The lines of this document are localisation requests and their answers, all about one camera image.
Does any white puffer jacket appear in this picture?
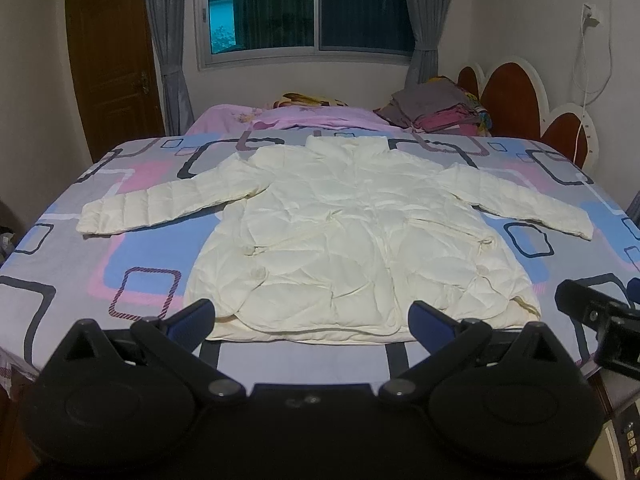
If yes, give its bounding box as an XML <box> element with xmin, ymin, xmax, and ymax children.
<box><xmin>77</xmin><ymin>136</ymin><xmax>593</xmax><ymax>344</ymax></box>

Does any stack of folded clothes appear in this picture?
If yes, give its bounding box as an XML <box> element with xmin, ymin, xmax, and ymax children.
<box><xmin>374</xmin><ymin>77</ymin><xmax>492</xmax><ymax>136</ymax></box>

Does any yellow patterned cloth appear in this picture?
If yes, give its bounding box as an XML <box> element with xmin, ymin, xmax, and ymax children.
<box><xmin>272</xmin><ymin>92</ymin><xmax>347</xmax><ymax>110</ymax></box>

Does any red white headboard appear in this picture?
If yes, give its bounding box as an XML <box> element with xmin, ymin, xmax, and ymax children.
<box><xmin>457</xmin><ymin>56</ymin><xmax>599</xmax><ymax>174</ymax></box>

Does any grey curtain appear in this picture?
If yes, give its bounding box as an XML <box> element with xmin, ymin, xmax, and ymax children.
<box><xmin>405</xmin><ymin>0</ymin><xmax>451</xmax><ymax>87</ymax></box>
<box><xmin>145</xmin><ymin>0</ymin><xmax>194</xmax><ymax>136</ymax></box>

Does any right grey curtain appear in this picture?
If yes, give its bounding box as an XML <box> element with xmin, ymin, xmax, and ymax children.
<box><xmin>405</xmin><ymin>0</ymin><xmax>451</xmax><ymax>87</ymax></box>

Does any pink blanket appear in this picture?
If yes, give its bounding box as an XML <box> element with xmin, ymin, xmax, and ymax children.
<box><xmin>186</xmin><ymin>104</ymin><xmax>399</xmax><ymax>136</ymax></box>

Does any window with grey frame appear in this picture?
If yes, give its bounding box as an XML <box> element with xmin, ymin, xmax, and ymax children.
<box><xmin>193</xmin><ymin>0</ymin><xmax>414</xmax><ymax>68</ymax></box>

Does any brown wooden door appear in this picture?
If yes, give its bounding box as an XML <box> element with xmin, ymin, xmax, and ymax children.
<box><xmin>65</xmin><ymin>0</ymin><xmax>165</xmax><ymax>162</ymax></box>

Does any patterned grey pink bedsheet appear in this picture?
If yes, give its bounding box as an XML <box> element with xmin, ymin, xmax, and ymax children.
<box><xmin>1</xmin><ymin>130</ymin><xmax>639</xmax><ymax>387</ymax></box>

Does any left grey curtain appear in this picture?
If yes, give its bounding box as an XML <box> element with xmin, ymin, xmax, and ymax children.
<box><xmin>145</xmin><ymin>0</ymin><xmax>194</xmax><ymax>136</ymax></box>

